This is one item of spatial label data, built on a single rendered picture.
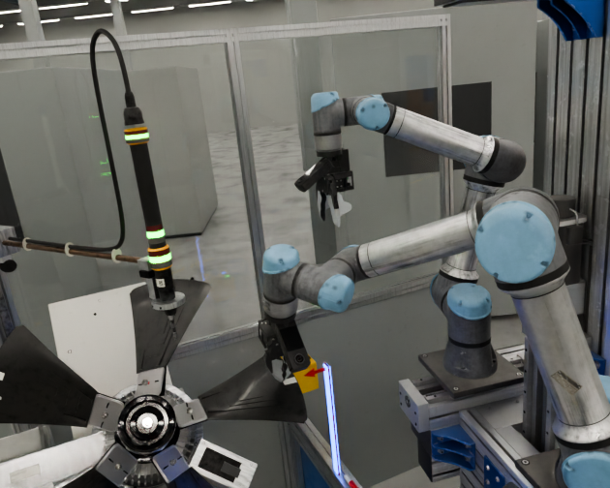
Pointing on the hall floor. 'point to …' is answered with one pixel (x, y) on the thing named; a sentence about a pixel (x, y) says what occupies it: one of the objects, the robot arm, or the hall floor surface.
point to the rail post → (296, 462)
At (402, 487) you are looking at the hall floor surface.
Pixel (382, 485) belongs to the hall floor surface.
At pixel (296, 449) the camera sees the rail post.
